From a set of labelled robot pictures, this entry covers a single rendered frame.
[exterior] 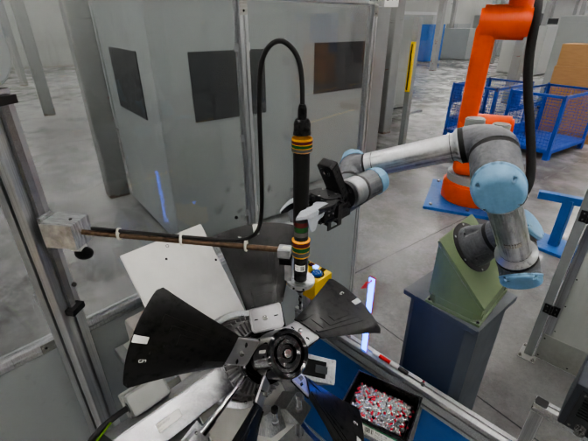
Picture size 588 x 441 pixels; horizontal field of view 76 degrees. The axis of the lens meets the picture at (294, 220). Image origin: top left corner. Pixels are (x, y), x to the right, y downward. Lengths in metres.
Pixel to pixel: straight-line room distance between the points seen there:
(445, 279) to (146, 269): 0.99
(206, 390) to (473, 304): 0.91
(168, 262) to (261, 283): 0.30
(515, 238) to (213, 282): 0.87
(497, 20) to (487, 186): 3.73
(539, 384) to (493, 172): 2.08
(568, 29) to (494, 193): 10.56
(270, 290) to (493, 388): 1.96
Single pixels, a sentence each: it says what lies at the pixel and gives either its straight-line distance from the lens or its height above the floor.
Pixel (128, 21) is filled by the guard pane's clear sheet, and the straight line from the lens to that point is 1.36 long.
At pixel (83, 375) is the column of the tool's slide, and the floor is 0.93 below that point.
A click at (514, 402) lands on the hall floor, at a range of 2.72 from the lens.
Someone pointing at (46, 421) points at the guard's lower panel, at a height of 0.68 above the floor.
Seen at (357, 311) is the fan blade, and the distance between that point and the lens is 1.20.
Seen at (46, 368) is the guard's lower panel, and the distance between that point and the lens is 1.61.
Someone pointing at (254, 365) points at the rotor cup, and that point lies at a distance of 1.04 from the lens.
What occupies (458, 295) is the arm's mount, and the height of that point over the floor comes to 1.09.
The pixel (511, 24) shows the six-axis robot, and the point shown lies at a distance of 4.63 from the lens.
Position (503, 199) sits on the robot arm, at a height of 1.57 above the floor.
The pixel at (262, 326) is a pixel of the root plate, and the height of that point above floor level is 1.23.
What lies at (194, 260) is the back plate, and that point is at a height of 1.29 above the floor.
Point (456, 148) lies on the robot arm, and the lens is 1.09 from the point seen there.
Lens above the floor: 1.94
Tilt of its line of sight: 28 degrees down
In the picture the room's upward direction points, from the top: straight up
